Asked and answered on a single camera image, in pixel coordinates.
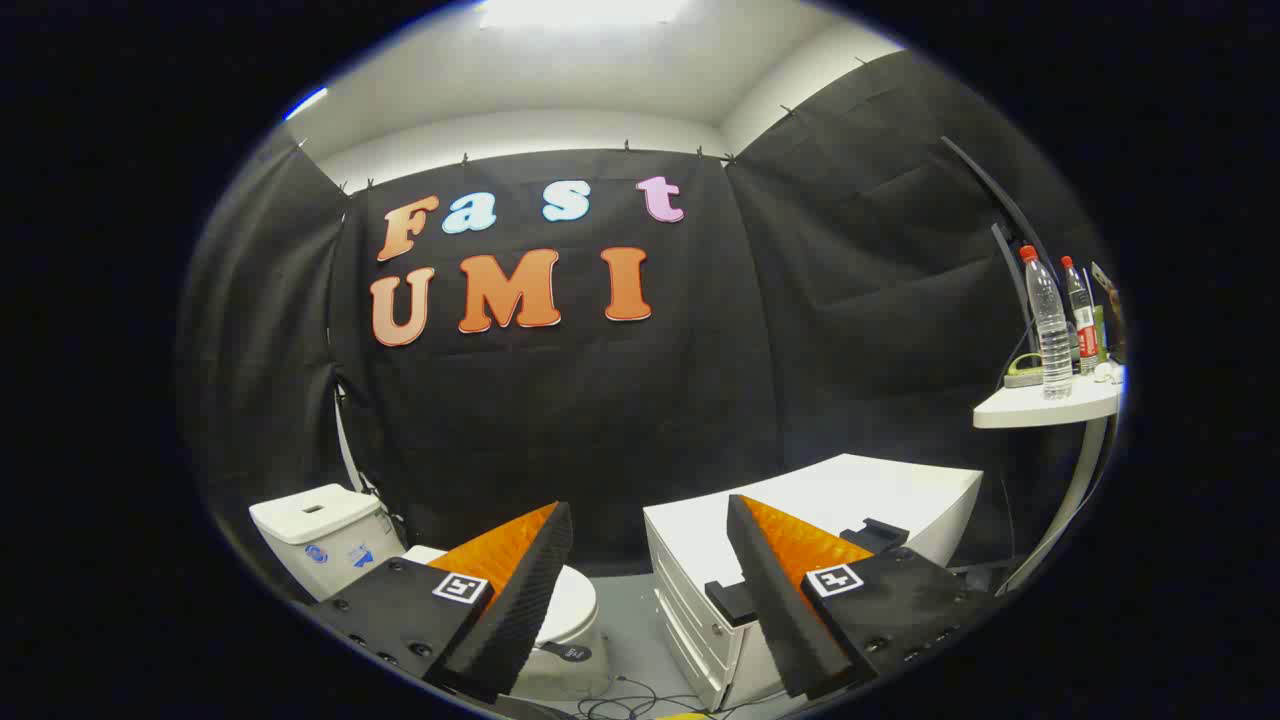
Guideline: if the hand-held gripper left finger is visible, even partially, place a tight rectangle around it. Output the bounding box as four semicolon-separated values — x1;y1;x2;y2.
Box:
308;500;577;705

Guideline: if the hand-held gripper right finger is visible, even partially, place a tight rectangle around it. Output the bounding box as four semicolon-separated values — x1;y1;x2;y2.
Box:
726;493;1003;701

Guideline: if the grey toilet water pipe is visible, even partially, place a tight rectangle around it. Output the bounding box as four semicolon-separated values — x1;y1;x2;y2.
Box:
333;385;369;493

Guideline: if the black plastic block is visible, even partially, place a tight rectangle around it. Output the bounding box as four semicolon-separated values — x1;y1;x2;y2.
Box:
704;580;761;629
840;518;912;557

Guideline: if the white drawer cabinet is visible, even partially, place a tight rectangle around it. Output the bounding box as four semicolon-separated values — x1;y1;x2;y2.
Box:
642;453;986;713

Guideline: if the black backdrop cloth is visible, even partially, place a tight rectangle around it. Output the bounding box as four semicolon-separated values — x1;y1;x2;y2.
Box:
180;50;1113;601

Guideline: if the grey curved shelf stand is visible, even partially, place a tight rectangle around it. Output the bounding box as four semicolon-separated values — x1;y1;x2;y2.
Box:
998;415;1113;597

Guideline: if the white side shelf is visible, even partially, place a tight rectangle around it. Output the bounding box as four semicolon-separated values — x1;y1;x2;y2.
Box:
973;368;1127;431

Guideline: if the clear water bottle red cap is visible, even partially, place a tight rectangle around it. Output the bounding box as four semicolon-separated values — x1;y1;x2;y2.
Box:
1019;245;1074;401

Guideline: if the red label water bottle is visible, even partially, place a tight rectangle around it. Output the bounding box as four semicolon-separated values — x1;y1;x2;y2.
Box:
1060;256;1102;377

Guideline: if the ceiling light panel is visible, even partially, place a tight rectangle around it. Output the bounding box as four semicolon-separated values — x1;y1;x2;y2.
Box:
478;0;693;28

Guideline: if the tangle of black cables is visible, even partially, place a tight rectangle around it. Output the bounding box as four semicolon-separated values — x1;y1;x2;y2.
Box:
575;675;723;720

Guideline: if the black curved frame bar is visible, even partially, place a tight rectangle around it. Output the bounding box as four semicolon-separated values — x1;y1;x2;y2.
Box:
940;135;1063;336

